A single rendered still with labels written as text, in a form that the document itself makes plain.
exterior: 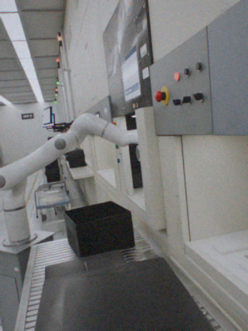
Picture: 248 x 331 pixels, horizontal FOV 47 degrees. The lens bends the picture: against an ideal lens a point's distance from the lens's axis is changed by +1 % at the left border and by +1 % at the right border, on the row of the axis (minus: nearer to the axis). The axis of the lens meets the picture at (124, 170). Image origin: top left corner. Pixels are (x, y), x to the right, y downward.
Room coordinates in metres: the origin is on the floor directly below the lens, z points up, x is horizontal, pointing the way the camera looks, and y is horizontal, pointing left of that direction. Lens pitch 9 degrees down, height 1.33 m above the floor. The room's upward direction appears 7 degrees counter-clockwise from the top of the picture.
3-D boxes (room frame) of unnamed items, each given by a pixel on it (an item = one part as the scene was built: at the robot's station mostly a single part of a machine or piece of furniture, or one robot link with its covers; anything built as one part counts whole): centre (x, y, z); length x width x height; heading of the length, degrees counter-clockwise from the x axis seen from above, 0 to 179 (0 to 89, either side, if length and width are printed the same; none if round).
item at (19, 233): (1.58, 0.64, 0.85); 0.19 x 0.19 x 0.18
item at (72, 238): (1.37, 0.16, 0.85); 0.28 x 0.28 x 0.17; 23
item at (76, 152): (4.38, 0.72, 0.93); 0.30 x 0.28 x 0.26; 10
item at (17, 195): (1.61, 0.64, 1.07); 0.19 x 0.12 x 0.24; 172
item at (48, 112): (4.84, 0.99, 1.59); 0.50 x 0.41 x 0.36; 103
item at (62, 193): (4.01, 1.06, 0.24); 0.97 x 0.52 x 0.48; 16
